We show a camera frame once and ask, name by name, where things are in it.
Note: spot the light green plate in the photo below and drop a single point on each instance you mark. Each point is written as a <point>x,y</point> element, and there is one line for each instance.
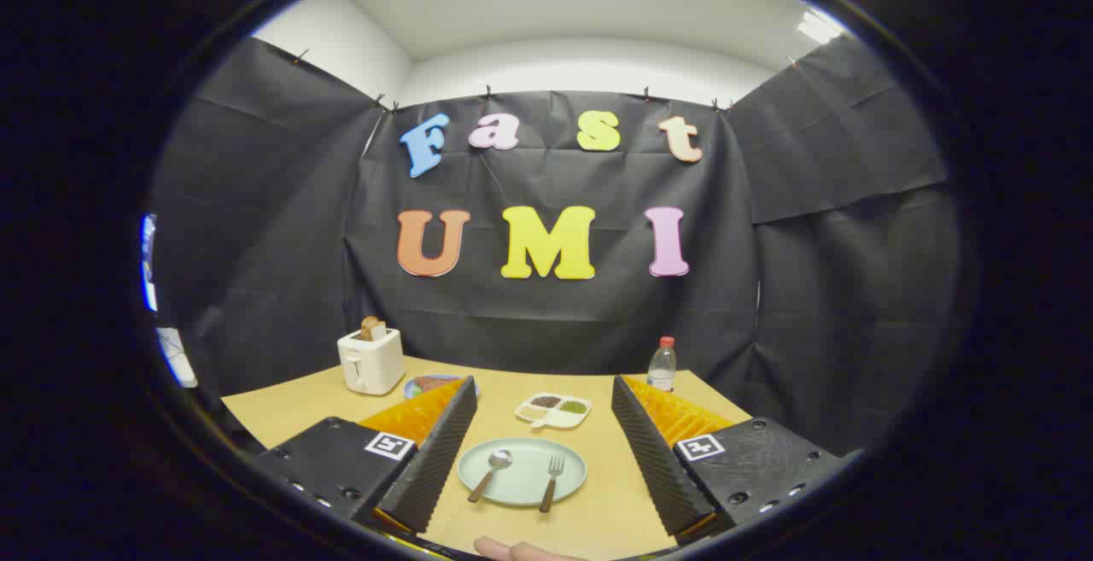
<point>523,476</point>

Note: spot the white divided sauce dish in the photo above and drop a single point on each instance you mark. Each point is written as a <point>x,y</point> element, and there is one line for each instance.
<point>555,416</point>

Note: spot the white toaster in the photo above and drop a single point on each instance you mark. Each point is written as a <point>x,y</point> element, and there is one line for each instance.
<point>371,365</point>

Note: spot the black backdrop cloth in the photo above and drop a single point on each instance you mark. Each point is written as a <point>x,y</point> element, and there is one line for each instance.
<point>546,313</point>

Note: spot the small ceiling light panel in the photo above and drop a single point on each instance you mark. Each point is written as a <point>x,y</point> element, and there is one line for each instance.
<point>820,27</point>

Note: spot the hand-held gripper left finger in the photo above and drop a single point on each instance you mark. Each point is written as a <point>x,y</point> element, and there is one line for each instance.
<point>435,458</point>

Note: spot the toast slice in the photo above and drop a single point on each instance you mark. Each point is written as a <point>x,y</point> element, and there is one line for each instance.
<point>371,329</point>

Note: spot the white panel behind cloth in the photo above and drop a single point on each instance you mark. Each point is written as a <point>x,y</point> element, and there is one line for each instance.
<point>177,360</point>

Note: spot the meat slices with vegetables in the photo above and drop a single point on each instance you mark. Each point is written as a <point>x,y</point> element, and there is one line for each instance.
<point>431,383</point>

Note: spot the clear red-capped water bottle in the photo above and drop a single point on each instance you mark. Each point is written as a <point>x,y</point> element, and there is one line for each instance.
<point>662,369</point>

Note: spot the blue plate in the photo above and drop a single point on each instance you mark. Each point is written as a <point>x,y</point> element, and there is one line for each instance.
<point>409,389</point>

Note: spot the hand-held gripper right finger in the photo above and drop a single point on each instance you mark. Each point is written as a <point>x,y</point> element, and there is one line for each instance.
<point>653,458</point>

